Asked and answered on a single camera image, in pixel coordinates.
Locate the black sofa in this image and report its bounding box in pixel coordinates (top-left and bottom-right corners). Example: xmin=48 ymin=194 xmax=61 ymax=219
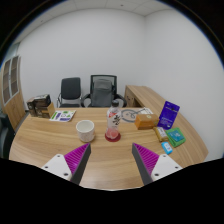
xmin=0 ymin=111 xmax=17 ymax=161

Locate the black visitor chair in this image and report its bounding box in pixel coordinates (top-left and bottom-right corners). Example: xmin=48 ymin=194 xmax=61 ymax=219
xmin=56 ymin=76 xmax=83 ymax=109

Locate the white green printed leaflet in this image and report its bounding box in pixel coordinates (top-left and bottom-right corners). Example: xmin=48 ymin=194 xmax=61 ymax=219
xmin=48 ymin=109 xmax=77 ymax=123

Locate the orange cardboard box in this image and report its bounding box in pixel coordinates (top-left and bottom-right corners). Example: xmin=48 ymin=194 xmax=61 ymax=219
xmin=133 ymin=113 xmax=161 ymax=131

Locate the black mesh office chair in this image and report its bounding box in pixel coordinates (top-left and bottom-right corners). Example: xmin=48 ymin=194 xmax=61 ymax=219
xmin=80 ymin=74 xmax=128 ymax=109

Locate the round grey white pad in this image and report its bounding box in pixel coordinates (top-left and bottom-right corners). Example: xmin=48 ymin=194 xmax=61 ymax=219
xmin=120 ymin=107 xmax=146 ymax=124

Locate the flat round red coaster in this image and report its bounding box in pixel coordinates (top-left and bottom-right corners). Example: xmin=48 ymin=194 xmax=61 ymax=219
xmin=104 ymin=131 xmax=122 ymax=144

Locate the green box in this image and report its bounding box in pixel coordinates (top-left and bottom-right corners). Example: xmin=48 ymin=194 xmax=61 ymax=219
xmin=165 ymin=126 xmax=187 ymax=149

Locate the small blue box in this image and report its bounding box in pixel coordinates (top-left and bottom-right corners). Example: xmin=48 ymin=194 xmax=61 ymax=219
xmin=160 ymin=141 xmax=174 ymax=156

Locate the clear pink drink bottle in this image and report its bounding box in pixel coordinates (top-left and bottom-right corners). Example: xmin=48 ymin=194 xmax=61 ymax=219
xmin=106 ymin=99 xmax=122 ymax=141

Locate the wooden side desk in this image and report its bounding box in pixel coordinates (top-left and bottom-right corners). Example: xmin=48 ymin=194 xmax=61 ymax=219
xmin=123 ymin=84 xmax=168 ymax=116

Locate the white paper sheet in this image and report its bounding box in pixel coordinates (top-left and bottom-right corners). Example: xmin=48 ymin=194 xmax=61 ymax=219
xmin=139 ymin=107 xmax=155 ymax=116

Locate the white paper cup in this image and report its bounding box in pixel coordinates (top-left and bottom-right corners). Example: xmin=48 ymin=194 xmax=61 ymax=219
xmin=75 ymin=119 xmax=97 ymax=144

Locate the purple package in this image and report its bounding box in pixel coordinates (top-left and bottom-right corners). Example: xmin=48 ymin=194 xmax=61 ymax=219
xmin=156 ymin=100 xmax=181 ymax=131

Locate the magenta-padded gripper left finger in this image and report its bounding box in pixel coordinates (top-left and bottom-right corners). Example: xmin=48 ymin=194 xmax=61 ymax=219
xmin=41 ymin=142 xmax=92 ymax=186

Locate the small yellow box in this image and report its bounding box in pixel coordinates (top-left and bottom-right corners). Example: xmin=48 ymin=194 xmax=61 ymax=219
xmin=152 ymin=126 xmax=170 ymax=143

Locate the wooden glass-door cabinet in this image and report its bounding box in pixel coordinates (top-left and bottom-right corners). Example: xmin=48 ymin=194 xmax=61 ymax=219
xmin=0 ymin=54 xmax=27 ymax=132

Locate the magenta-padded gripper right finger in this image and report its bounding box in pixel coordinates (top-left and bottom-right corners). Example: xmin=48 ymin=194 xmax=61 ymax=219
xmin=131 ymin=142 xmax=184 ymax=186

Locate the tan cardboard box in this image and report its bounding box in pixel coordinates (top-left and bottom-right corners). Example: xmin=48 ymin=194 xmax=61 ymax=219
xmin=34 ymin=102 xmax=56 ymax=120

